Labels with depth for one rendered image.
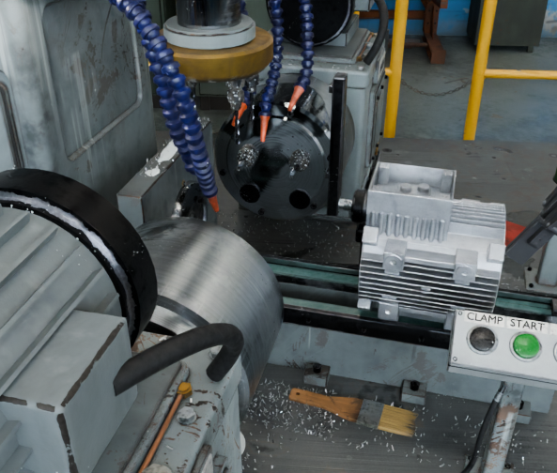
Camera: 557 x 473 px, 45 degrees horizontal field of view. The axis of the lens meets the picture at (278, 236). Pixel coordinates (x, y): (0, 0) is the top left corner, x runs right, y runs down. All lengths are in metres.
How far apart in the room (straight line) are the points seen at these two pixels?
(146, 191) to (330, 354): 0.41
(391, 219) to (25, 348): 0.65
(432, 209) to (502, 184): 0.86
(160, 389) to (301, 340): 0.55
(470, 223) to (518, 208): 0.71
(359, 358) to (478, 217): 0.30
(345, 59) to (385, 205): 0.55
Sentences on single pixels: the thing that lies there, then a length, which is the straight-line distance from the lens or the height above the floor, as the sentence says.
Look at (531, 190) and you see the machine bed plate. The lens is 1.82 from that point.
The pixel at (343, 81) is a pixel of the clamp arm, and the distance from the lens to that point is 1.11.
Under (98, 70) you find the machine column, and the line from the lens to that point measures 1.11.
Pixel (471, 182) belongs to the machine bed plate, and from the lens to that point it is 1.82.
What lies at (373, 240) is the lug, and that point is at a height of 1.08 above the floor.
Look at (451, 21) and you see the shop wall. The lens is 6.21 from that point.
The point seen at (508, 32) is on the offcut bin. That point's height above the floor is 0.17.
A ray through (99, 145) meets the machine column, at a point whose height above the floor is 1.16.
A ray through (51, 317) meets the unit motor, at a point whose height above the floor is 1.32.
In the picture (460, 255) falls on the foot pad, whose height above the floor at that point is 1.08.
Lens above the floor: 1.60
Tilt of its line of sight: 32 degrees down
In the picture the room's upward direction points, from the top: straight up
